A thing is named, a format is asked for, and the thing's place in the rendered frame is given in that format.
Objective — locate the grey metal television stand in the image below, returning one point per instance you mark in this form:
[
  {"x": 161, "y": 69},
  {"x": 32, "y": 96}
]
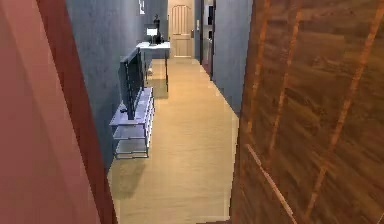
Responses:
[{"x": 133, "y": 130}]

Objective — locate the black remote control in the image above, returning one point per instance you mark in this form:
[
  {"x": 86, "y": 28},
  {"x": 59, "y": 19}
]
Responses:
[{"x": 123, "y": 110}]

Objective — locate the black television set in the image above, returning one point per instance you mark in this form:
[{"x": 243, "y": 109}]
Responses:
[{"x": 131, "y": 80}]

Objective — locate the white side table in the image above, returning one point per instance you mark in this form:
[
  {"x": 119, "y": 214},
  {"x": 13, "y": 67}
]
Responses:
[{"x": 155, "y": 46}]

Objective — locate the beige panelled room door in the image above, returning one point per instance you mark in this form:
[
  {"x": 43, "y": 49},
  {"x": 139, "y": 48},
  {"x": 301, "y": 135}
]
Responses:
[{"x": 181, "y": 28}]

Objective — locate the black statue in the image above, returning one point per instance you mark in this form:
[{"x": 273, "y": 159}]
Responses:
[{"x": 157, "y": 28}]

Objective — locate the brown wooden room door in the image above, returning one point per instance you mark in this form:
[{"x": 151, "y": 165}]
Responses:
[{"x": 313, "y": 113}]

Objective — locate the framed wall picture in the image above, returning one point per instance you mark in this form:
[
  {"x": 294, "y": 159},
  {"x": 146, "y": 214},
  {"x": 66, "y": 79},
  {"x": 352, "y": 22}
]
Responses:
[{"x": 141, "y": 6}]

